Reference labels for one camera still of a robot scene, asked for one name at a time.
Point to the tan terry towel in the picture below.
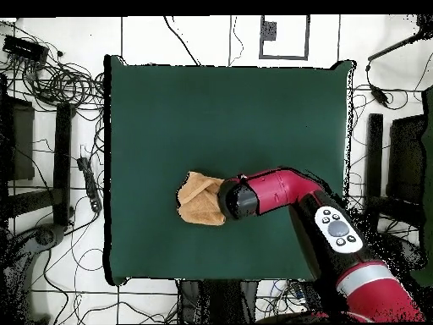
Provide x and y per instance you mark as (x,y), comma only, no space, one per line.
(198,203)

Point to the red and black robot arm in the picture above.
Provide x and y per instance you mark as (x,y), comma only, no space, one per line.
(280,193)

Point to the black flat panel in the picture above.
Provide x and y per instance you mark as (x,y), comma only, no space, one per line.
(406,159)
(22,142)

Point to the dark green tablecloth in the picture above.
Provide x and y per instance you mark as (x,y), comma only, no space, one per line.
(203,118)

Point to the black power strip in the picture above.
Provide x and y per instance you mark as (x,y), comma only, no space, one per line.
(304,293)
(90,184)

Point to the black upright bar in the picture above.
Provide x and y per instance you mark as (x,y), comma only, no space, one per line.
(62,162)
(373,162)

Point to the small grey square plate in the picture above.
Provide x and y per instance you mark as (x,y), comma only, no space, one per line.
(269,31)

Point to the black power adapter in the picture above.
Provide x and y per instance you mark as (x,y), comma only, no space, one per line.
(379,95)

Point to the black crossbar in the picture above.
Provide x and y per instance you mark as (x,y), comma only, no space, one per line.
(30,201)
(402,210)

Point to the black tripod leg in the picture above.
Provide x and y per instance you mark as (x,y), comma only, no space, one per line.
(392,47)

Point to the black box device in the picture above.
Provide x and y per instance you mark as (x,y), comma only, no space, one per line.
(25,49)

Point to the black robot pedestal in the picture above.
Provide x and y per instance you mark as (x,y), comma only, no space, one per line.
(220,301)

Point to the grey square frame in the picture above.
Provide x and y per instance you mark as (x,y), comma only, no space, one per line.
(284,58)

